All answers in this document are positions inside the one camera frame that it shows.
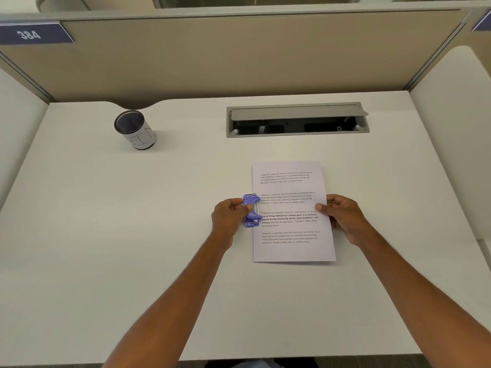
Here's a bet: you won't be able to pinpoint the person's right hand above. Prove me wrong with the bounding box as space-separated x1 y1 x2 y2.
315 194 371 248

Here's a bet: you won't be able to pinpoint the person's right forearm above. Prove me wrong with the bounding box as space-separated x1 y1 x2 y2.
354 224 491 368

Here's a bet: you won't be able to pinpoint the blue patterned shirt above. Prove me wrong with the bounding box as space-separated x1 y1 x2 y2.
230 360 284 368

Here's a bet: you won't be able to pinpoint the narrow beige partition panel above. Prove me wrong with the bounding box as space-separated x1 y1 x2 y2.
403 7 491 93

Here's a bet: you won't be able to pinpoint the white side divider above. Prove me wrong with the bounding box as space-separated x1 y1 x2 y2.
0 66 50 211
408 45 491 242

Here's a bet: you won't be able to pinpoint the black trousers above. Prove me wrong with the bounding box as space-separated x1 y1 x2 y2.
205 358 319 368

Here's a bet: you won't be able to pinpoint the glass window grey frame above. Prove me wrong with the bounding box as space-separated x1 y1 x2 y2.
151 0 363 9

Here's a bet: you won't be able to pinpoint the white printed paper sheet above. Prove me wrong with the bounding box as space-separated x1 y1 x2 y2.
252 161 337 264

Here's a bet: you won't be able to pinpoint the person's left forearm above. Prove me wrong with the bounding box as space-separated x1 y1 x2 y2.
103 235 235 368

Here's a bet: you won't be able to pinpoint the blue desk number sign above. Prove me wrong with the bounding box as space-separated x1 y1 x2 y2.
0 21 75 45
471 10 491 32

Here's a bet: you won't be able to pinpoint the beige chair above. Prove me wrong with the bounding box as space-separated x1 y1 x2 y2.
36 0 93 13

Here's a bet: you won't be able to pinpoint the person's left hand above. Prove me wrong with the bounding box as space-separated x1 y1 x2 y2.
211 198 252 249

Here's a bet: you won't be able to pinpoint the black mesh cup white label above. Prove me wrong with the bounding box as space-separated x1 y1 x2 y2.
114 109 157 151

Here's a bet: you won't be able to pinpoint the purple hole punch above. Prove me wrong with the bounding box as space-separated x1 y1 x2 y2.
241 192 263 229

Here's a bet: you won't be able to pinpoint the wide beige partition panel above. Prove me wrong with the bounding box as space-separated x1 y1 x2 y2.
0 9 471 110

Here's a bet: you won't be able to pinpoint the grey desk cable box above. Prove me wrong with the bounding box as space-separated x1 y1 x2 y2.
226 102 371 139

